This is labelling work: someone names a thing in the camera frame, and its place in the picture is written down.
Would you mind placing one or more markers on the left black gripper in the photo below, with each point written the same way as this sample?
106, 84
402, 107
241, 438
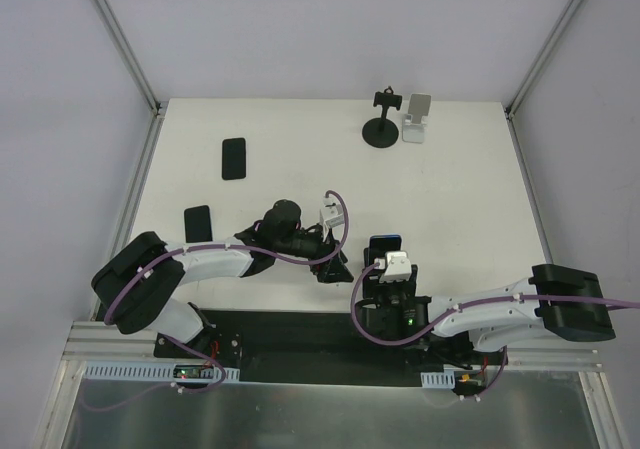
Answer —
325, 254

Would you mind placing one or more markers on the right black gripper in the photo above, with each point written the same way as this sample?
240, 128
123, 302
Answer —
373, 277

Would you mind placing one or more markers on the blue phone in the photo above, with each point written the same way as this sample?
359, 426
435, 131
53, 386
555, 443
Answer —
380, 245

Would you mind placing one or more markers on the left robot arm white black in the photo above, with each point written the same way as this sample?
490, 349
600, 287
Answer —
136, 287

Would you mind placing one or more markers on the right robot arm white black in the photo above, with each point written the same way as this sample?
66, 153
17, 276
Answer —
562, 301

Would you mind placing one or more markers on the black phone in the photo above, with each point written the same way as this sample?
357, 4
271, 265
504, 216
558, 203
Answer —
234, 159
198, 224

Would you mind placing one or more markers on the black round-base clamp stand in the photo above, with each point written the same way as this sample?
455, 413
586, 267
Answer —
381, 132

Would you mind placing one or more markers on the black phone far left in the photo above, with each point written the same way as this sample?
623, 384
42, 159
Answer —
234, 159

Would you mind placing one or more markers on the silver metal phone stand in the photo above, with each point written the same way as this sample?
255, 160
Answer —
416, 118

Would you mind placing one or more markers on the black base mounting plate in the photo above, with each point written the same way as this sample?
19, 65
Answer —
326, 349

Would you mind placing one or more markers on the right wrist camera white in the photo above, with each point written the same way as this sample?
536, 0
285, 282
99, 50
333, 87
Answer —
395, 267

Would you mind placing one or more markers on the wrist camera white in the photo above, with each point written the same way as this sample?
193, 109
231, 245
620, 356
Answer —
395, 267
331, 216

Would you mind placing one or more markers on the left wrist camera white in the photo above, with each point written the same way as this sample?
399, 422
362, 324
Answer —
331, 216

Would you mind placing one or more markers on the right white cable duct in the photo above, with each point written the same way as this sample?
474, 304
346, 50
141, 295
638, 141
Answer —
438, 380

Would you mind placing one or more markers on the white cable duct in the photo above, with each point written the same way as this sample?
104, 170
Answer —
151, 372
438, 380

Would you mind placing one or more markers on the aluminium front rail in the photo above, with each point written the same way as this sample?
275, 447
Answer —
94, 341

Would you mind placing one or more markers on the left white cable duct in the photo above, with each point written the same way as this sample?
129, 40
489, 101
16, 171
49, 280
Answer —
151, 372

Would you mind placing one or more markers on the left aluminium frame post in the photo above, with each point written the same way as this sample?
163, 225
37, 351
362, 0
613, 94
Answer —
126, 53

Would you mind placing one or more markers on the aluminium frame post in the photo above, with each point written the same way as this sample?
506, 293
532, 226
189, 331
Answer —
544, 55
126, 53

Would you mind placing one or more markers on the right aluminium frame post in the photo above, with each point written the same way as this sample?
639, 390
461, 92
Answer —
544, 55

